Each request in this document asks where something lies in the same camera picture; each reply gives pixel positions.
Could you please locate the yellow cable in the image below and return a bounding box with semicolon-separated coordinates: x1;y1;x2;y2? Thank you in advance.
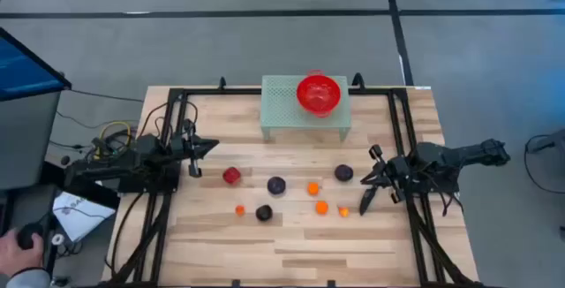
93;120;133;159

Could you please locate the black floor cable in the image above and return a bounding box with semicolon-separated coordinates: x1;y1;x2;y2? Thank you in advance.
69;87;146;103

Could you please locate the person's forearm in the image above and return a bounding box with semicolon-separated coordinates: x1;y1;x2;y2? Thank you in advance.
4;268;52;288

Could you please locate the pale green perforated shelf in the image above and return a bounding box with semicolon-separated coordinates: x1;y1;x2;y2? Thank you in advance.
260;74;353;142

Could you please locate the black looped cable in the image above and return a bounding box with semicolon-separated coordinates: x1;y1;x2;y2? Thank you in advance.
524;133;565;194

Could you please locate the red toy apple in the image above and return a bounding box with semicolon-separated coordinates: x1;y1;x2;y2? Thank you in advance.
222;166;243;186

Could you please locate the dark purple round fruit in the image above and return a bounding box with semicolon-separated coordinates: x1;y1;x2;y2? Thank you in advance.
334;163;354;183
267;175;287;196

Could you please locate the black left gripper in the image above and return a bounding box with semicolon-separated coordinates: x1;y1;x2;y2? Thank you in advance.
169;119;221;178

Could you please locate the grey equipment base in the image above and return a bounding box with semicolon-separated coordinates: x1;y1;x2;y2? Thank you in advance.
527;128;565;155

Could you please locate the red plastic colander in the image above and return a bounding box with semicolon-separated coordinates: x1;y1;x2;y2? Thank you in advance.
296;69;343;119

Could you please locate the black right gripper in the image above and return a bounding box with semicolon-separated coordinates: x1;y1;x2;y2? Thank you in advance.
358;144;414;216

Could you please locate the person's hand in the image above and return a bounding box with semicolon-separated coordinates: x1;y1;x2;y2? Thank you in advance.
0;228;45;277

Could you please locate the white paper sheet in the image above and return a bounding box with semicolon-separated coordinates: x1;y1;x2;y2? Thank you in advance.
51;190;117;243

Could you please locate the black round fruit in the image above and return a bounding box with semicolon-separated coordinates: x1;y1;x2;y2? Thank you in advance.
254;203;274;223

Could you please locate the black metal table frame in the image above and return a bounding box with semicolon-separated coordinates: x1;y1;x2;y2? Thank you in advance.
101;75;486;288

